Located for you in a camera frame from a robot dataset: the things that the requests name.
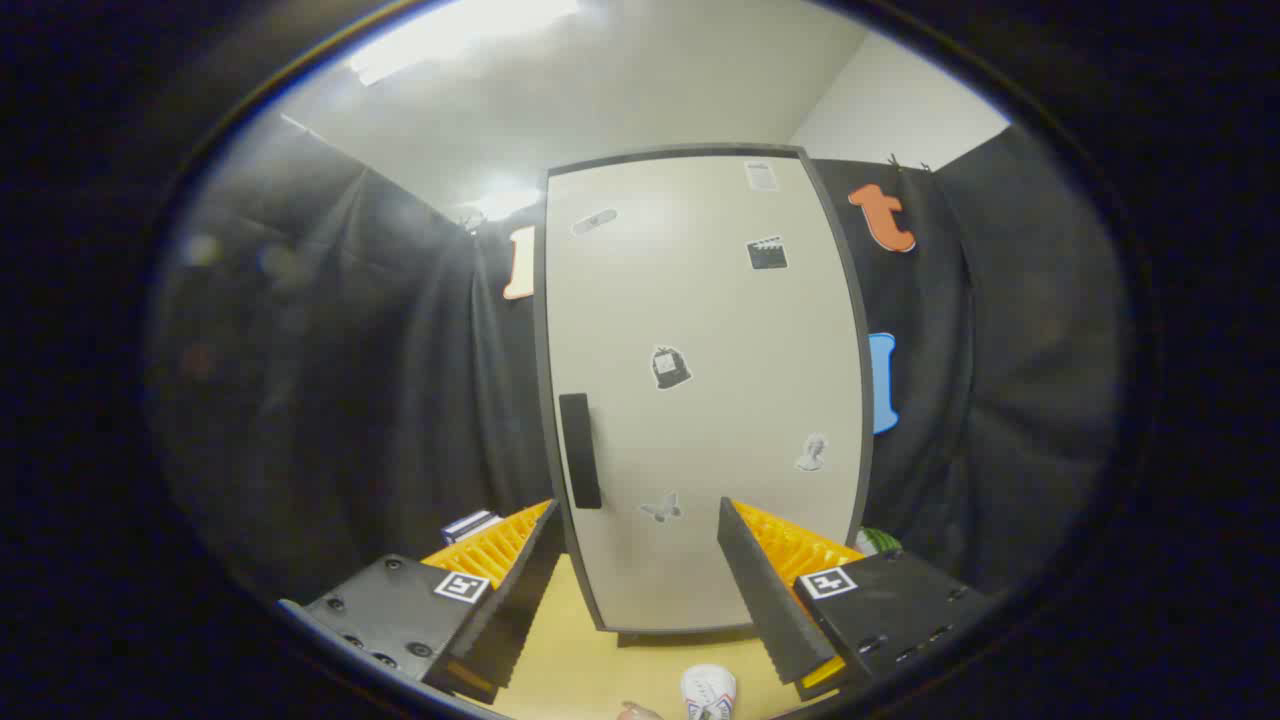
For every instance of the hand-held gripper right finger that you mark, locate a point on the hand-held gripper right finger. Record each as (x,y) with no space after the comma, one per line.
(765,600)

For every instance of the white shoe cabinet door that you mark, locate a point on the white shoe cabinet door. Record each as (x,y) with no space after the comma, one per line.
(700,300)

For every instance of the long ceiling light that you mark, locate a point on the long ceiling light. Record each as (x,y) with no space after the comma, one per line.
(450,35)

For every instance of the grey shoe cabinet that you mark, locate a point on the grey shoe cabinet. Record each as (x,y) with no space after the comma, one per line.
(541,300)

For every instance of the black backdrop cloth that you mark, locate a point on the black backdrop cloth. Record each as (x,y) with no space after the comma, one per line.
(350,380)

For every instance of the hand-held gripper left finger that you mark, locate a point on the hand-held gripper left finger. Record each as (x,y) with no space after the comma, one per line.
(515,600)

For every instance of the watermelon slice toy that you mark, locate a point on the watermelon slice toy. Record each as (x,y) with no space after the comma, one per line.
(880,542)

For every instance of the white shoe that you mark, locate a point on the white shoe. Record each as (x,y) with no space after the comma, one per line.
(708,688)

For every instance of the blue cover book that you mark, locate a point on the blue cover book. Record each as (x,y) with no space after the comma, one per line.
(458,524)

